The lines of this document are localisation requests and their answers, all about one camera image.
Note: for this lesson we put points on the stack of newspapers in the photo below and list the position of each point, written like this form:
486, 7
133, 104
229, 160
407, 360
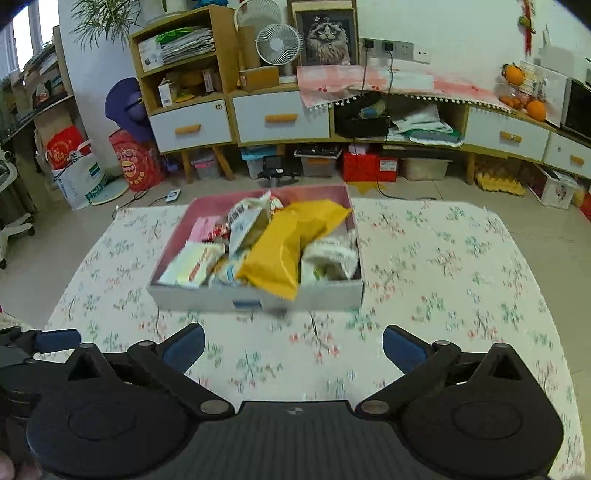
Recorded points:
189, 48

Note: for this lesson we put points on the white round floor base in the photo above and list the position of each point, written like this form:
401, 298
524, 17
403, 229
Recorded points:
113, 194

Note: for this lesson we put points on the low wooden cabinet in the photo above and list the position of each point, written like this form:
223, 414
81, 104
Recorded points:
234, 90

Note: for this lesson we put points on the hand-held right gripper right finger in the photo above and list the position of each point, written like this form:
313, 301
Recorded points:
404, 348

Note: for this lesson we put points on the red white snack packet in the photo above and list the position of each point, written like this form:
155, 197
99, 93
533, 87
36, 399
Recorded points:
217, 232

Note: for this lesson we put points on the yellow egg tray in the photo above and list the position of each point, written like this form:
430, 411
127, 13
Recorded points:
501, 184

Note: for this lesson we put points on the black camera stand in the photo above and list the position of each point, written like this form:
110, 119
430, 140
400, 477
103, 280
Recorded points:
272, 166

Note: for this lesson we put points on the long wooden tv cabinet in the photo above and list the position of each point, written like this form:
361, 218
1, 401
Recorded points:
471, 170

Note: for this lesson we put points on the blue lid storage box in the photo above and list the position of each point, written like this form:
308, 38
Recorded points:
254, 164

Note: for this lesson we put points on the tall wooden shelf cabinet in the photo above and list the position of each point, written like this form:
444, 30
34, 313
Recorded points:
226, 46

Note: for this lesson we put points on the green yellow pouch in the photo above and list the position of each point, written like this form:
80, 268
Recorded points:
375, 110

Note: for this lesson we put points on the white floral storage box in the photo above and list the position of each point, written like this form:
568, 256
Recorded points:
556, 191

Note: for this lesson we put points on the black keyboard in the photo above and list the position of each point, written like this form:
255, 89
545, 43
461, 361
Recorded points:
318, 150

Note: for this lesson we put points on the dark red snack packet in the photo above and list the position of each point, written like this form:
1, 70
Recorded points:
278, 204

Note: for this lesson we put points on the yellow jar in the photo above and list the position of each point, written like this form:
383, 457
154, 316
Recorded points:
191, 81

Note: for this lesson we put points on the green plastic bag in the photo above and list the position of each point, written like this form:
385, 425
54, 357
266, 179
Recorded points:
173, 34

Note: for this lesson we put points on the white carton box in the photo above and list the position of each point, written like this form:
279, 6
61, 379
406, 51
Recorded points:
148, 55

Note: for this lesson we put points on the pink cardboard box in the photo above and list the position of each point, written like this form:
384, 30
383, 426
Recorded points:
323, 295

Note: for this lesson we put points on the stack of white green bags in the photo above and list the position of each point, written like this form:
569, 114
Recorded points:
425, 129

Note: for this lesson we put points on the person's left hand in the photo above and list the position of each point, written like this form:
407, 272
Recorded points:
7, 468

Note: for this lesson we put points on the large yellow snack packet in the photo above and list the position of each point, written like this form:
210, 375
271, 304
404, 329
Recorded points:
281, 249

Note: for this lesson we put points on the white nut-print snack packet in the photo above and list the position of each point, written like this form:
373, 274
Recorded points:
330, 261

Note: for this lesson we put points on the red gift bag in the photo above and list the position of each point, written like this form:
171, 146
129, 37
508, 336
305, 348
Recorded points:
64, 150

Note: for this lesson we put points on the tall brown cardboard box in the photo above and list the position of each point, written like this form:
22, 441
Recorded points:
247, 48

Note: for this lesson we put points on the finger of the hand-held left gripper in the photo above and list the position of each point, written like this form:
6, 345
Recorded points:
57, 340

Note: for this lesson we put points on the black bag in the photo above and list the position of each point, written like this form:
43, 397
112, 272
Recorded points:
360, 127

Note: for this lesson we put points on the orange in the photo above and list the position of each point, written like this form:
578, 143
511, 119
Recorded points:
536, 110
514, 74

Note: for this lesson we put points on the framed cat picture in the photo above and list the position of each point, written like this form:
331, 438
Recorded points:
325, 34

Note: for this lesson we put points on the white paper box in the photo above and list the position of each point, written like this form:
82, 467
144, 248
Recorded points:
551, 90

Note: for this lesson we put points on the pink lid storage box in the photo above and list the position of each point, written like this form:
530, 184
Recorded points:
206, 168

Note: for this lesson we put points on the large white fan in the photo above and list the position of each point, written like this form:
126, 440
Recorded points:
249, 14

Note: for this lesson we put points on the small white desk fan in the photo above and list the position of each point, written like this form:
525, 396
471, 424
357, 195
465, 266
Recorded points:
278, 44

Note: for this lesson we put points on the blue fabric item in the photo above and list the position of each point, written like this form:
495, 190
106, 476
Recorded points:
212, 2

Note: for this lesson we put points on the yellow paper scrap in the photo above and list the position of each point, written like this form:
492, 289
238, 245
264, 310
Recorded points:
364, 188

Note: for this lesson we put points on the pink wafer packet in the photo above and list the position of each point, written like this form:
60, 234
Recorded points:
201, 229

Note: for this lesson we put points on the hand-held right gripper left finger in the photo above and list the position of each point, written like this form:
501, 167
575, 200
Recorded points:
184, 346

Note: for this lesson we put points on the small brown boxes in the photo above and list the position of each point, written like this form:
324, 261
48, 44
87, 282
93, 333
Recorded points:
212, 81

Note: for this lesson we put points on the white wall socket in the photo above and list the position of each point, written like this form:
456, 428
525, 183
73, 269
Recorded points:
405, 50
393, 56
420, 54
375, 55

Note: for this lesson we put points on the white clear storage box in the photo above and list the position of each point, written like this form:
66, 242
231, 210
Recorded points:
425, 170

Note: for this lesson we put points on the clear cream bread packet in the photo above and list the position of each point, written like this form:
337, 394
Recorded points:
231, 272

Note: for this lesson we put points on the floral tablecloth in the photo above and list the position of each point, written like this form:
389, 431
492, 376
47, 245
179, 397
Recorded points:
438, 277

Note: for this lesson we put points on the black white microwave oven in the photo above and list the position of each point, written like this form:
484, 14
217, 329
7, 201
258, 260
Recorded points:
579, 110

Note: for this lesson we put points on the pink patterned table runner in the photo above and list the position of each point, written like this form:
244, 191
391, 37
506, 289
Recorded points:
323, 78

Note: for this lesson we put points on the wooden bookshelf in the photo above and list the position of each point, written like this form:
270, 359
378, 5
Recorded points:
46, 104

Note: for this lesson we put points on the purple hat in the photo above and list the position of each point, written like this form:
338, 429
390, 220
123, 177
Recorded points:
122, 106

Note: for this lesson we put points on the red cardboard box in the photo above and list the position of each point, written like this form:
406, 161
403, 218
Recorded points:
364, 168

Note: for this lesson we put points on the white plastic shopping bag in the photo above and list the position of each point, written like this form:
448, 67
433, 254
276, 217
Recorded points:
78, 184

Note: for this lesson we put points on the white office chair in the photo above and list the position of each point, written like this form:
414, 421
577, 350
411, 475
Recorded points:
16, 228

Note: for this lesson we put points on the small white carton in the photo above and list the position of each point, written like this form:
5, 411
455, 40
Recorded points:
165, 94

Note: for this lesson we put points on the green yellow toy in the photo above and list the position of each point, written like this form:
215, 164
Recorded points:
184, 98

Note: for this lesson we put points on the red hanging ornament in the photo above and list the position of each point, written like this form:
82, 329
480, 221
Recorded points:
526, 23

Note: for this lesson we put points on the potted green plant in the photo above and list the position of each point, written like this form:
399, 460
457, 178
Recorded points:
152, 5

